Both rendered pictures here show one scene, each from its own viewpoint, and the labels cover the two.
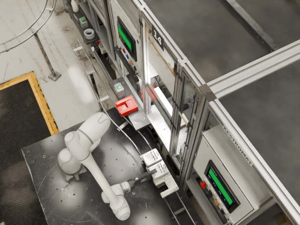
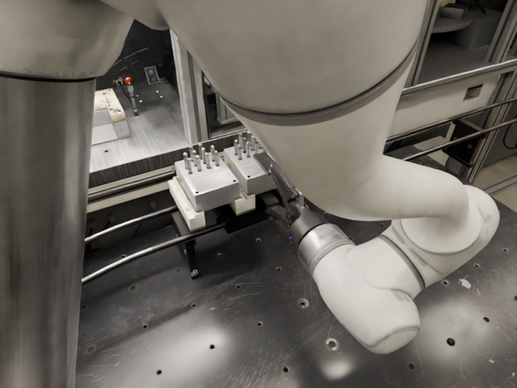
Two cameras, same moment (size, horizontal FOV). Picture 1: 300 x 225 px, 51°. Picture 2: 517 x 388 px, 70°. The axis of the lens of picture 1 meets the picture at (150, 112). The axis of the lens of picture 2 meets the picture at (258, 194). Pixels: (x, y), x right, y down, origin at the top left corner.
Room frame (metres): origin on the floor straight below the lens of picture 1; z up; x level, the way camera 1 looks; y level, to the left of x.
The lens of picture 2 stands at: (0.78, 0.61, 1.38)
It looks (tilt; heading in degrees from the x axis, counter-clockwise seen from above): 40 degrees down; 269
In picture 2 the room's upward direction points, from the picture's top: straight up
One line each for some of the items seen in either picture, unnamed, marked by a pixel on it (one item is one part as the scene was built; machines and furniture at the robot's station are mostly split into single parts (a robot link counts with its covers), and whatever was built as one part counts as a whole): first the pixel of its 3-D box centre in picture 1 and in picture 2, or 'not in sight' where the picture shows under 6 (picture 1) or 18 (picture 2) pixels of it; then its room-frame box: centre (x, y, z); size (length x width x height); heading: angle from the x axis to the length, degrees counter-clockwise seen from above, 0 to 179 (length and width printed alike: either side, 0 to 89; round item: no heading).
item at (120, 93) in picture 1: (120, 90); not in sight; (1.47, 0.24, 0.97); 0.08 x 0.08 x 0.12; 27
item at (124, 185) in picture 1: (125, 187); (325, 251); (0.66, 0.20, 0.90); 0.09 x 0.06 x 0.09; 25
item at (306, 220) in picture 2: (134, 182); (302, 224); (0.69, 0.13, 0.90); 0.09 x 0.07 x 0.08; 115
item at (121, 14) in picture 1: (142, 33); not in sight; (1.51, 0.04, 1.60); 0.42 x 0.29 x 0.46; 27
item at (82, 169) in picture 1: (73, 168); not in sight; (0.89, 0.65, 0.71); 0.22 x 0.18 x 0.06; 27
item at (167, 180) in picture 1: (158, 173); (255, 188); (0.78, -0.05, 0.84); 0.36 x 0.14 x 0.10; 27
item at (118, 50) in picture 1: (126, 62); not in sight; (1.45, 0.16, 1.37); 0.36 x 0.04 x 0.04; 27
